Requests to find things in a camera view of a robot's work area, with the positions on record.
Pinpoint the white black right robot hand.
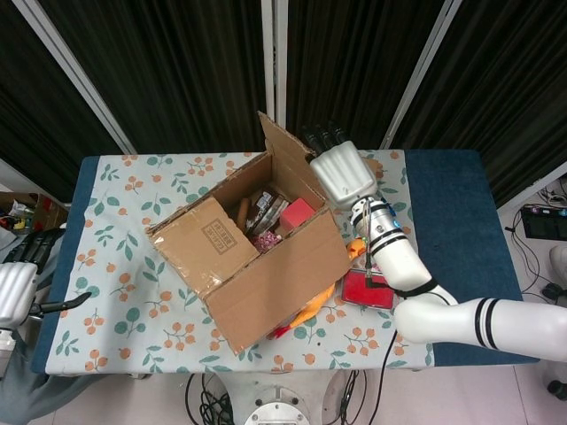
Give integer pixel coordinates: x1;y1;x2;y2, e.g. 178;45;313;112
300;125;378;208

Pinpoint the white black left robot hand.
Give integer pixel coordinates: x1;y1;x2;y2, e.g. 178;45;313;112
0;228;96;330

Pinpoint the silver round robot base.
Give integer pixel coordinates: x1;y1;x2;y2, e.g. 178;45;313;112
243;382;311;425

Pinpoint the red cube box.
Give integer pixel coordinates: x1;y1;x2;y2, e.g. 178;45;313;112
281;197;317;232

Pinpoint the brown chocolate snack pack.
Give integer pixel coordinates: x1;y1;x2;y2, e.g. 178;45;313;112
245;189;289;236

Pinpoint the cluttered cardboard floor box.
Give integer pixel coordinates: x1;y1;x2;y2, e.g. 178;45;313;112
0;190;70;235

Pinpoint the pink glitter packet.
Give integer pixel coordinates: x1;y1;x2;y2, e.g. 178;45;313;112
252;232;284;254

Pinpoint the black pleated partition panel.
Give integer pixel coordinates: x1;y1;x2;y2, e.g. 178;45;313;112
283;0;444;151
37;0;271;155
0;0;124;192
389;0;567;208

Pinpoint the person leg in jeans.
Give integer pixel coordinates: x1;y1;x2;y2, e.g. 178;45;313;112
0;229;98;425

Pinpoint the red ink pad metal tin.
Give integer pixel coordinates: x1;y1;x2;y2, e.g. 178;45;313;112
339;267;399;310

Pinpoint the white fruit print tablecloth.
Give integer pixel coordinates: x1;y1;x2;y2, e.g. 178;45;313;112
43;151;436;378

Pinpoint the yellow rubber chicken toy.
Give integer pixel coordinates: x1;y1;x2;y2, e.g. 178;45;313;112
265;237;369;342

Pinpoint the white double partition frame post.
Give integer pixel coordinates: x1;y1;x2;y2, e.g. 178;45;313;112
260;0;290;152

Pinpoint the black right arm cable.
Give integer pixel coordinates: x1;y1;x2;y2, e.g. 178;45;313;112
359;198;458;425

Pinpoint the black floor cable bundle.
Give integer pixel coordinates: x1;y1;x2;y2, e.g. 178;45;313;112
183;373;236;425

